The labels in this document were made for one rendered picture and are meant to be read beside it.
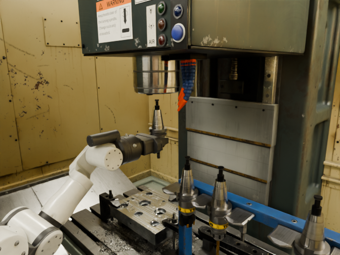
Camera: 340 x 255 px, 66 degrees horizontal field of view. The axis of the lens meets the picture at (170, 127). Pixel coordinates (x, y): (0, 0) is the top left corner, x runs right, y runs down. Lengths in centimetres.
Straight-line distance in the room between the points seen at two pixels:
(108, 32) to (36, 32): 107
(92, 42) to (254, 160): 83
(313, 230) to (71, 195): 56
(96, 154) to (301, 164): 82
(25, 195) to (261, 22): 157
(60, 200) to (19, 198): 109
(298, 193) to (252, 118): 37
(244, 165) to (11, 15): 145
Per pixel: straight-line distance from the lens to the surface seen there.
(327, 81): 146
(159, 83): 84
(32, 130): 179
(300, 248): 62
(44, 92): 179
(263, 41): 81
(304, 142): 119
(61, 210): 74
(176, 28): 56
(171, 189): 80
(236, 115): 123
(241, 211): 71
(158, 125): 91
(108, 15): 76
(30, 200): 181
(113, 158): 75
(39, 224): 72
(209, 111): 130
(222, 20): 63
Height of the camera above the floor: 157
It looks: 13 degrees down
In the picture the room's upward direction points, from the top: 1 degrees counter-clockwise
